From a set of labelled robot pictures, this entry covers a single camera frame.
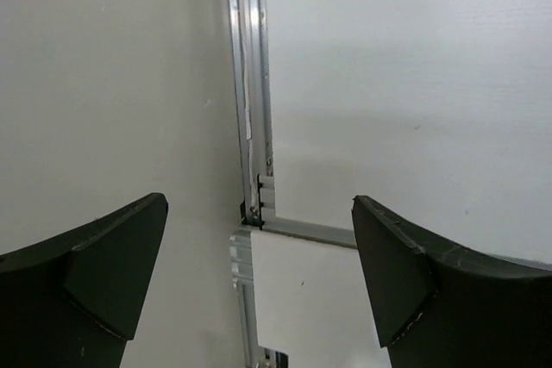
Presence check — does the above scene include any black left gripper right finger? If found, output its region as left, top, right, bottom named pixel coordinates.
left=352, top=196, right=551, bottom=367

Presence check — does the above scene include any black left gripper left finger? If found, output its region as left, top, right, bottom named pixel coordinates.
left=1, top=193, right=168, bottom=367

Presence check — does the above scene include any aluminium frame rail left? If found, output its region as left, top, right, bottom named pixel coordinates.
left=228, top=0, right=355, bottom=367

